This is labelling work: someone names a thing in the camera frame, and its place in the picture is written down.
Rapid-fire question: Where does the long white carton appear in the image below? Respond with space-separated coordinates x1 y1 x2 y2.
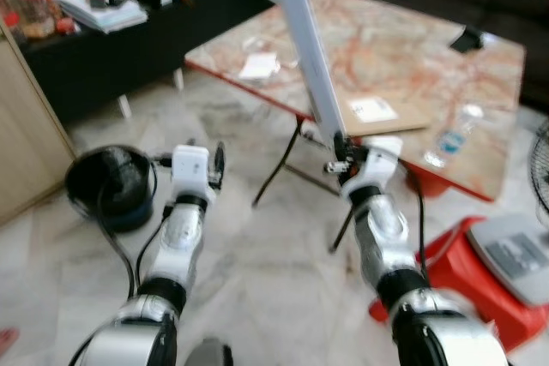
244 0 351 149

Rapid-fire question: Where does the black round rubbish bin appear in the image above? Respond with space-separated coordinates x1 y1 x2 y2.
64 144 157 235

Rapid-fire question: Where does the brown cardboard with white label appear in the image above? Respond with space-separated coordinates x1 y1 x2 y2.
338 95 431 136

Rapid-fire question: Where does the red plastic bucket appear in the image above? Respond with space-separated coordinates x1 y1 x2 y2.
411 168 456 201

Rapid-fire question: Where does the white crumpled paper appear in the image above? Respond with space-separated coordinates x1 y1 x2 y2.
238 52 283 83

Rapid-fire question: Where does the clear plastic water bottle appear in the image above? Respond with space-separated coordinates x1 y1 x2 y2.
424 104 486 169

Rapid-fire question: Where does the black low cabinet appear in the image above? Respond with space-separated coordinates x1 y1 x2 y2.
17 0 277 123

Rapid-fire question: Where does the small black object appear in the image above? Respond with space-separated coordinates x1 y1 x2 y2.
449 27 486 55

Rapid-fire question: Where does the red plastic stool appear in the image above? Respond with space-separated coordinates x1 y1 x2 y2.
369 215 549 355

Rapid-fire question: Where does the grey robot foot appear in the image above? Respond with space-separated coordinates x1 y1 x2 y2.
184 338 233 366

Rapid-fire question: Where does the stack of white books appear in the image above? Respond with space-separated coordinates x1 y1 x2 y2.
55 0 149 35

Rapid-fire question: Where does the black standing fan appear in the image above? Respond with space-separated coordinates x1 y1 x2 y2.
527 121 549 213

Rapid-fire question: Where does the light wooden cabinet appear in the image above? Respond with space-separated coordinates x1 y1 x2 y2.
0 21 79 226

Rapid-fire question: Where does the grey flat scale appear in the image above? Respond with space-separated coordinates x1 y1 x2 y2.
467 213 549 308

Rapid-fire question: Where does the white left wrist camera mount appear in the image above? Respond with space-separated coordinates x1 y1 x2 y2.
171 145 212 197

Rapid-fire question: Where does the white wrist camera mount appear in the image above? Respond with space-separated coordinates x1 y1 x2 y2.
171 145 212 197
340 135 404 184

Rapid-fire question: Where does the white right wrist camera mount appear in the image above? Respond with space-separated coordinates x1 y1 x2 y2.
340 135 404 184

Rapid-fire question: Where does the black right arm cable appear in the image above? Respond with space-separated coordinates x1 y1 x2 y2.
401 159 431 278

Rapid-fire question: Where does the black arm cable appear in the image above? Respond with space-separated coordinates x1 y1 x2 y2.
93 155 174 300
401 159 431 278

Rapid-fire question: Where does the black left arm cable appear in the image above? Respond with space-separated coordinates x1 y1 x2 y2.
93 155 174 300

